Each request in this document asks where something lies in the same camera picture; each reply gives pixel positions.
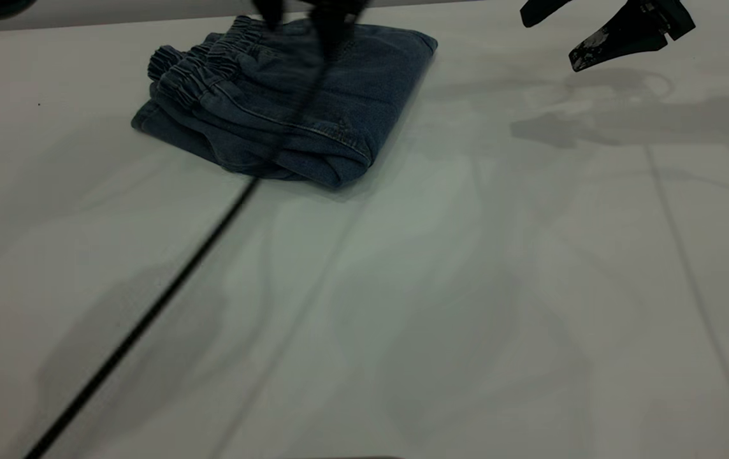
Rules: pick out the blue denim jeans basketball print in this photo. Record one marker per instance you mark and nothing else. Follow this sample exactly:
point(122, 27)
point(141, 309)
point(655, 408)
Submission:
point(352, 83)

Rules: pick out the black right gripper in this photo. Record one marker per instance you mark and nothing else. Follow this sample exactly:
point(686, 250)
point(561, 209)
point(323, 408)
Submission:
point(667, 16)

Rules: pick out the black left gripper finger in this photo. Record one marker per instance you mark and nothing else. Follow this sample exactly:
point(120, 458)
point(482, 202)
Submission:
point(269, 11)
point(332, 22)

